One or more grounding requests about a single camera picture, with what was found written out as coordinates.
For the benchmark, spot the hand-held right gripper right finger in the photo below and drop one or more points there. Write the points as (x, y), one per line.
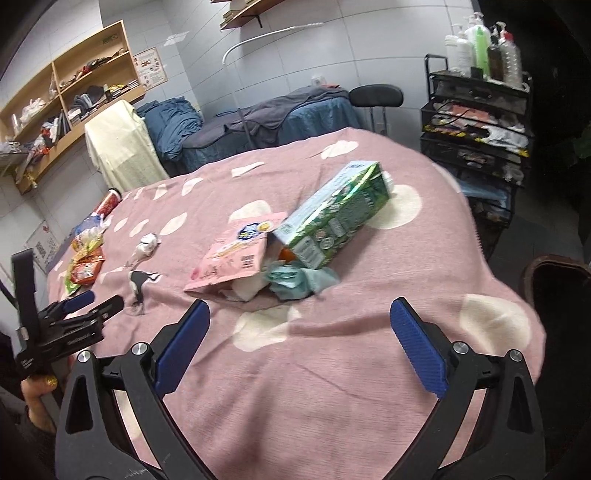
(418, 350)

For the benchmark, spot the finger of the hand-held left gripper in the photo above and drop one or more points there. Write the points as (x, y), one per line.
(78, 301)
(99, 310)

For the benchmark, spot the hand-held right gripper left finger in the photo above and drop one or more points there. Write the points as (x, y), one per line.
(180, 350)

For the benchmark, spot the pink snack packet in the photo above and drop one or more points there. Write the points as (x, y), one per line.
(235, 258)

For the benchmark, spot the dark brown trash bin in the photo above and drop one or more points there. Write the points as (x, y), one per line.
(561, 286)

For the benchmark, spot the green drink carton box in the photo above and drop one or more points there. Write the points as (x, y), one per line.
(332, 212)

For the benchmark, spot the person's left hand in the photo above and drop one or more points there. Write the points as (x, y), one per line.
(39, 397)

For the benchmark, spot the red snack packet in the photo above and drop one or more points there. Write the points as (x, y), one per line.
(85, 270)

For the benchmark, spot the black white wrapper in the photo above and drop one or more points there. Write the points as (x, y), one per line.
(141, 288)

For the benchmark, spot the yellow snack wrapper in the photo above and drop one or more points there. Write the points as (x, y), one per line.
(87, 243)

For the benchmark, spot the crushed plastic bottle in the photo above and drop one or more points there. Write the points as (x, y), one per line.
(90, 227)

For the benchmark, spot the pink polka dot blanket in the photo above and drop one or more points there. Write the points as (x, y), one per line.
(346, 323)

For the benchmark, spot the small white twisted tissue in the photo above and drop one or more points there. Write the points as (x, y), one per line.
(147, 243)

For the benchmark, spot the white paper napkin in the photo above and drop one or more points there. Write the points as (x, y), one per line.
(244, 290)

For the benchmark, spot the red can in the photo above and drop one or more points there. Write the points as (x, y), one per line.
(107, 203)

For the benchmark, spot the teal plastic bag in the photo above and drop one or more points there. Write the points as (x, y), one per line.
(295, 281)

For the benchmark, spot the cream towel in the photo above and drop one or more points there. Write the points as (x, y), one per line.
(127, 147)

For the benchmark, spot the pile of clothes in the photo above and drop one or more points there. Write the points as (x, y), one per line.
(53, 131)

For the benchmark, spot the white plastic bag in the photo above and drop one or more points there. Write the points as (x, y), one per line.
(32, 110)

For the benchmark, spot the blue duvet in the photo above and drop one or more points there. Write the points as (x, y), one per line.
(173, 122)

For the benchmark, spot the row of small boxes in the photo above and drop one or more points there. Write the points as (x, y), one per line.
(122, 87)

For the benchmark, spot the black mesh trolley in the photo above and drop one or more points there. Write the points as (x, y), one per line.
(475, 138)

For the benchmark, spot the blue massage bed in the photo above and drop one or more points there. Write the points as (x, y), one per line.
(323, 122)

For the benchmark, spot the grey blanket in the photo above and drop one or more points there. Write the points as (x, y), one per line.
(277, 110)

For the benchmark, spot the black stool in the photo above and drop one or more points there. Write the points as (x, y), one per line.
(376, 94)

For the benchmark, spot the dark brown bottle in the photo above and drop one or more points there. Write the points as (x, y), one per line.
(495, 60)

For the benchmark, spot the white pump bottle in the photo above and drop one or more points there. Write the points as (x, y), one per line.
(457, 50)

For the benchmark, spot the green pump bottle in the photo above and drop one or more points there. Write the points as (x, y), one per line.
(478, 44)

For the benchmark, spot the white curved pipe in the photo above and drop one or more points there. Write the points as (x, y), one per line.
(258, 37)

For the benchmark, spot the white wall notice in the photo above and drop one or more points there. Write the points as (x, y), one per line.
(44, 247)

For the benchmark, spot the wooden wall cabinet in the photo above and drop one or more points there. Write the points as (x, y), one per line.
(92, 60)

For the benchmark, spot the wall poster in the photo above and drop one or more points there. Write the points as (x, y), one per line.
(149, 65)

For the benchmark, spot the wooden wall shelf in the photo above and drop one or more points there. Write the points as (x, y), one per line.
(249, 14)

